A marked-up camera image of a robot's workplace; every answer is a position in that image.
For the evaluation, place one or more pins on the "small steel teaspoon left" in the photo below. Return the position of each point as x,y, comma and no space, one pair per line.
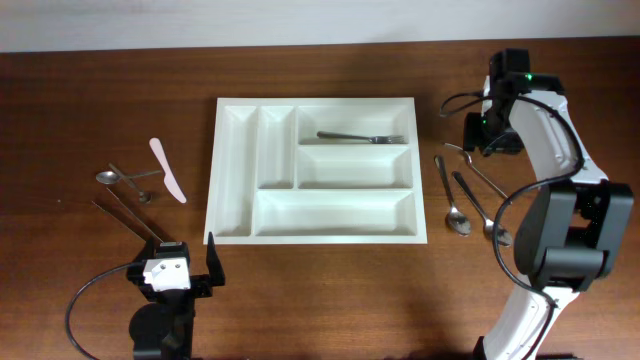
110,177

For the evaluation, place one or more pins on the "steel fork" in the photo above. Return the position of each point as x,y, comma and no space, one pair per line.
390,139
469,162

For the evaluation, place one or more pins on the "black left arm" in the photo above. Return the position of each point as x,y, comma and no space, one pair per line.
163,328

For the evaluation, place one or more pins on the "pink plastic knife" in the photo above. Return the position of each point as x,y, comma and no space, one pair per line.
169,179

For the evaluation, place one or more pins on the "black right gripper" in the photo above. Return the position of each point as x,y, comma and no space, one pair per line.
471,135

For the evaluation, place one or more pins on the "white plastic cutlery tray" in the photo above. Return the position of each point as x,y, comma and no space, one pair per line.
273,181

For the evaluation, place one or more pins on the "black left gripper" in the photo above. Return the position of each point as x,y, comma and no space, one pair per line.
204,283

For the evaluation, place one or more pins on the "small dark steel spoon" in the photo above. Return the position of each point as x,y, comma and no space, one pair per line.
144,197

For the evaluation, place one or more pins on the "steel tablespoon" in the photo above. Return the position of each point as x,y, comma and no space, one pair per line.
504,238
455,219

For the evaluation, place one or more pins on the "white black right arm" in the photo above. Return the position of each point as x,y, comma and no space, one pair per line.
572,232

